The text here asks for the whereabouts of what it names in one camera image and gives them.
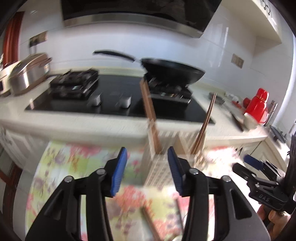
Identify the person's right hand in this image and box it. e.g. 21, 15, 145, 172
257, 205, 290, 240

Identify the white bowl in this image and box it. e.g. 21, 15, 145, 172
243, 113, 258, 130

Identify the red thermos jug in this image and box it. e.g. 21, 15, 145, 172
244, 88, 269, 124

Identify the steel thermos bottle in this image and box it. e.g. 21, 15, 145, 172
265, 100, 278, 126

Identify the floral checked tablecloth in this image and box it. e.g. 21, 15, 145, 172
24, 141, 262, 241

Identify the beige perforated utensil caddy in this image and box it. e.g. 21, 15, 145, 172
140, 130, 205, 189

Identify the black frying pan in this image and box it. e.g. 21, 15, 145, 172
93, 50, 205, 86

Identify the black gas stove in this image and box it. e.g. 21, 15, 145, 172
26, 69, 206, 123

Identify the silver electric griddle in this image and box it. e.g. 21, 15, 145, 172
1, 53, 52, 96

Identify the black range hood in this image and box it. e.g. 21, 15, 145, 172
60, 0, 221, 38

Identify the kitchen knife dark handle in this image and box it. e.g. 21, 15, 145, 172
230, 112, 244, 132

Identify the wall power socket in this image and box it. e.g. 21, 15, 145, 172
29, 31, 48, 47

